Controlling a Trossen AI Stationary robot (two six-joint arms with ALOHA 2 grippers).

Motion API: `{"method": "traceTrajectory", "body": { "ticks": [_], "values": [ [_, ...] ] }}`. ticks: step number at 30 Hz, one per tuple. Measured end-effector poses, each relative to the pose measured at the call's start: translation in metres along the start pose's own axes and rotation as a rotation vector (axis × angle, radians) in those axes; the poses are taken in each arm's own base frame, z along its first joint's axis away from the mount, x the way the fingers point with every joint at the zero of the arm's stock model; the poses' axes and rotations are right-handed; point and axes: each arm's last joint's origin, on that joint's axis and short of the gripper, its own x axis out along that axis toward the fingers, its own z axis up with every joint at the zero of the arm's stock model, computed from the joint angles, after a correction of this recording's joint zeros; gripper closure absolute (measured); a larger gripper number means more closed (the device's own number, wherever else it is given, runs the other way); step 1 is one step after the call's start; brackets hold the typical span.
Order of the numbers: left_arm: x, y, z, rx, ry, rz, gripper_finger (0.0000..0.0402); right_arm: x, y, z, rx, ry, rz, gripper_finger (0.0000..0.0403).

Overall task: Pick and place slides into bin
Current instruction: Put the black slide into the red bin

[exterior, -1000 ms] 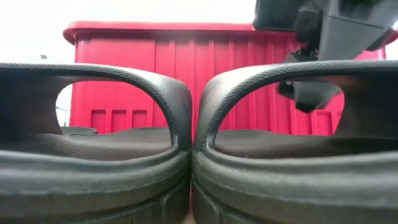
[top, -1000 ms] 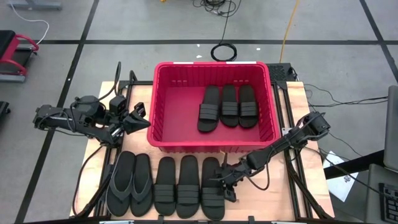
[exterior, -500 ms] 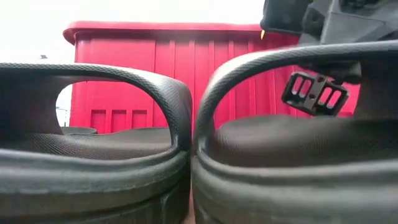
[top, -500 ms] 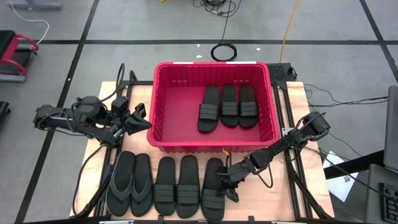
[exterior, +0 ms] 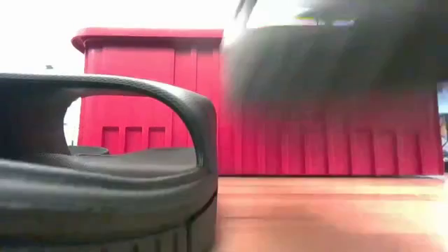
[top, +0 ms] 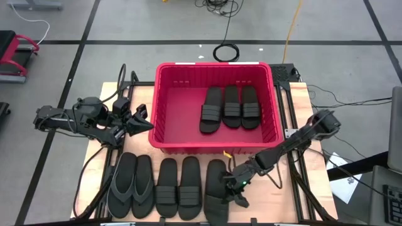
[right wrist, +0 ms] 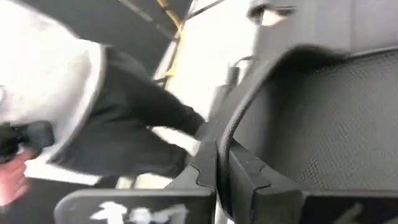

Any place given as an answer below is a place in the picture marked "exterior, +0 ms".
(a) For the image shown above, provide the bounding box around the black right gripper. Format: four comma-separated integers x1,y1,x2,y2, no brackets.
297,0,448,27

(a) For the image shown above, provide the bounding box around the red plastic ribbed bin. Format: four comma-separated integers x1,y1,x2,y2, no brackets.
71,27,445,176

